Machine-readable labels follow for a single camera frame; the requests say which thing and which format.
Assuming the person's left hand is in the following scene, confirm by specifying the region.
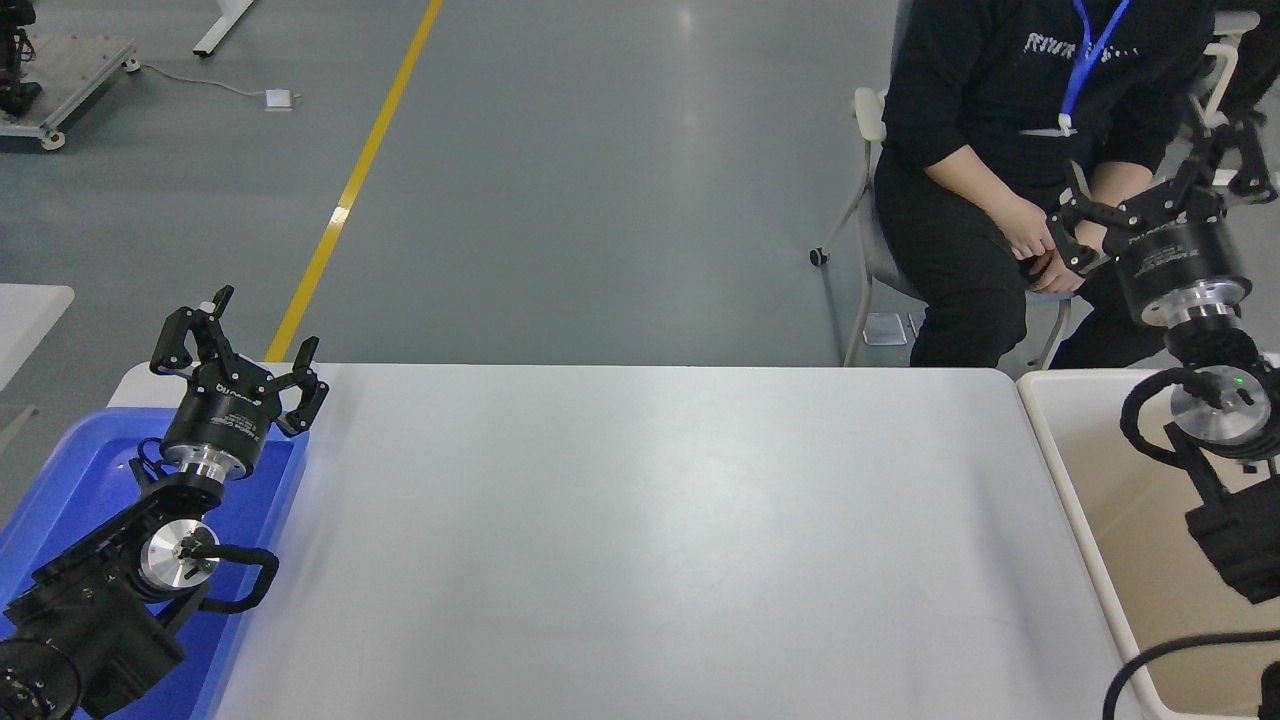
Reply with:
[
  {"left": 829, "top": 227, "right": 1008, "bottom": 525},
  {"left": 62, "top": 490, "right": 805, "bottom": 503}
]
[{"left": 1025, "top": 252, "right": 1088, "bottom": 295}]

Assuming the person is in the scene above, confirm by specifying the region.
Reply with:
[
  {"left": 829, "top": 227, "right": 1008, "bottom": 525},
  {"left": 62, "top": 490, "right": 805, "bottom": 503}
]
[
  {"left": 874, "top": 0, "right": 1217, "bottom": 369},
  {"left": 1225, "top": 0, "right": 1280, "bottom": 121}
]

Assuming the black machine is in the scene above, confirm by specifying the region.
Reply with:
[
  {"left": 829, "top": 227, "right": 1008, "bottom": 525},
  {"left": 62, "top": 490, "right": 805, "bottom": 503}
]
[{"left": 0, "top": 0, "right": 43, "bottom": 117}]

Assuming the black loose cable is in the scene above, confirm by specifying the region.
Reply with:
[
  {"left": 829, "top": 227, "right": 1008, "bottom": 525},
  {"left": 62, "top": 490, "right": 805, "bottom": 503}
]
[{"left": 1102, "top": 629, "right": 1280, "bottom": 720}]

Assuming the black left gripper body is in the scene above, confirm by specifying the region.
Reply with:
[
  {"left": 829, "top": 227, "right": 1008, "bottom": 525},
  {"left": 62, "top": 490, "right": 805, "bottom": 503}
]
[{"left": 162, "top": 364, "right": 276, "bottom": 467}]

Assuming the grey rolling office chair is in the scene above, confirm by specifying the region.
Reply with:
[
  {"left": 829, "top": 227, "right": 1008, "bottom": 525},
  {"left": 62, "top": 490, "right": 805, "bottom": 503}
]
[{"left": 809, "top": 87, "right": 1077, "bottom": 369}]

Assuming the grey platform cart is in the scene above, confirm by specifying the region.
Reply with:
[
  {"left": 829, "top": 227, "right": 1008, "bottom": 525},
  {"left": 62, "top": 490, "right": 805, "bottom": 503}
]
[{"left": 0, "top": 30, "right": 141, "bottom": 152}]

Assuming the blue plastic tray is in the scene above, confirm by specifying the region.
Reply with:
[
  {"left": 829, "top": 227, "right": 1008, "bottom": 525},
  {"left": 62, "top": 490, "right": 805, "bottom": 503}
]
[{"left": 0, "top": 406, "right": 311, "bottom": 720}]

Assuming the white side table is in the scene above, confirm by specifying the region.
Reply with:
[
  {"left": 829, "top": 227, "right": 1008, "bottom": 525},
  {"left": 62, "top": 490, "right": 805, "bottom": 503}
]
[{"left": 0, "top": 284, "right": 76, "bottom": 394}]

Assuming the white frame office chair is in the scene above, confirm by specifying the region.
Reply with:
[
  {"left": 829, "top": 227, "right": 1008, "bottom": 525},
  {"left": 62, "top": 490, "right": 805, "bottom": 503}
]
[{"left": 1195, "top": 10, "right": 1263, "bottom": 133}]

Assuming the person's right hand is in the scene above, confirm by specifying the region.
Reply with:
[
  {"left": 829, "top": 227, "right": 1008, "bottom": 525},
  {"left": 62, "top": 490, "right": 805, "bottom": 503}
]
[{"left": 990, "top": 194, "right": 1057, "bottom": 264}]

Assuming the blue lanyard badge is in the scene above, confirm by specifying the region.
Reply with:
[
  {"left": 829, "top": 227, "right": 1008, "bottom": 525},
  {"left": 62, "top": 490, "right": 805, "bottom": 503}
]
[{"left": 1019, "top": 0, "right": 1134, "bottom": 139}]

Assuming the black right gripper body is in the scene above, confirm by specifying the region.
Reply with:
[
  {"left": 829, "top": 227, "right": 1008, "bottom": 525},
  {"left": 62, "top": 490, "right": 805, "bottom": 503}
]
[{"left": 1110, "top": 217, "right": 1252, "bottom": 328}]

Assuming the white table leg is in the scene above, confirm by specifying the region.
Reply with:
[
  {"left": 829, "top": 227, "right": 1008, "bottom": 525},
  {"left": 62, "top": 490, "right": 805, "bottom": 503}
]
[{"left": 192, "top": 0, "right": 256, "bottom": 58}]

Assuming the large pale plastic bin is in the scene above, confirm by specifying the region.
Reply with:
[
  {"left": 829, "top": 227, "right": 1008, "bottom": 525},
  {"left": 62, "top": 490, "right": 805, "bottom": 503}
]
[{"left": 1016, "top": 368, "right": 1280, "bottom": 720}]

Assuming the white power adapter with cable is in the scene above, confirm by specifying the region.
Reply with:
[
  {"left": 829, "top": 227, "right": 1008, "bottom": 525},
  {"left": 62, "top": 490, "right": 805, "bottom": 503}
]
[{"left": 125, "top": 60, "right": 298, "bottom": 113}]

